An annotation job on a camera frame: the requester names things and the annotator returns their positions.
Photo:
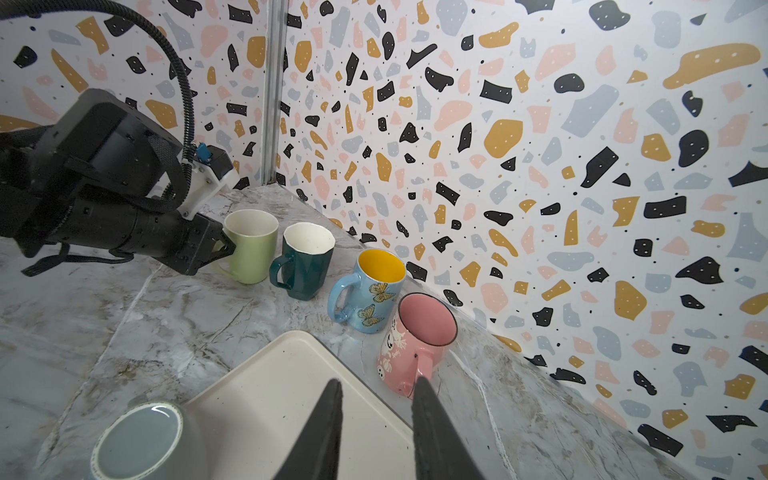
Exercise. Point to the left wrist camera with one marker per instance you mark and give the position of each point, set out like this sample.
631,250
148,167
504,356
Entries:
212,171

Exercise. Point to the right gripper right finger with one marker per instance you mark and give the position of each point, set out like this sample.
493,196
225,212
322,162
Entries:
438,449

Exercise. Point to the pink glass mug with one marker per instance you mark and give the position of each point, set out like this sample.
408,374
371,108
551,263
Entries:
421,331

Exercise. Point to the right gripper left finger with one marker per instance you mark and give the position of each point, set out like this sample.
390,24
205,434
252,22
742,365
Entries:
316,452

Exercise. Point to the beige rectangular tray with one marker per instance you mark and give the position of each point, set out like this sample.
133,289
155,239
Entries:
252,417

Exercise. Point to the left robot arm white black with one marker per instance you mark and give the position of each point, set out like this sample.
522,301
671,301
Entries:
108,177

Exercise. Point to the dark green mug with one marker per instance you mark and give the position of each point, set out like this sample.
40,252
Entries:
301,269

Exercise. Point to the light blue yellow-inside mug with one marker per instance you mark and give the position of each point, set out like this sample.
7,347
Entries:
366,298

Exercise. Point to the grey handleless cup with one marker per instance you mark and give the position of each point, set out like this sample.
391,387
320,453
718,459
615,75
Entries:
153,440

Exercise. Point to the light green mug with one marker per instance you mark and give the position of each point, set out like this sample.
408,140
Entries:
254,233

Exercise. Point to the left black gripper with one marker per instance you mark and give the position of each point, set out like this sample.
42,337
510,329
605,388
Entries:
106,176

